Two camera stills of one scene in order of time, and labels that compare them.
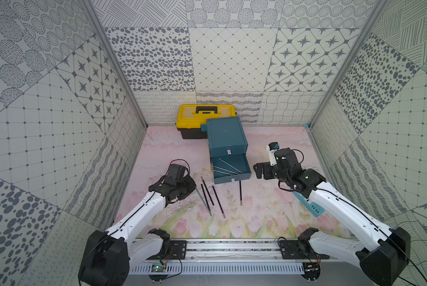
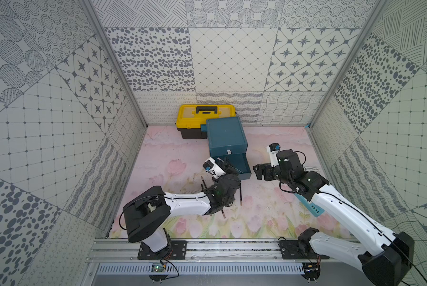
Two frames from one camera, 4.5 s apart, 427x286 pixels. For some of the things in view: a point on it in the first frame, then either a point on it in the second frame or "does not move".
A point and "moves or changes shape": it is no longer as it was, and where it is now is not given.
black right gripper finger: [258, 169] does not move
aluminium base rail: [244, 251] does not move
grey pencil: [209, 211] moves or changes shape
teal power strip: [314, 208] does not move
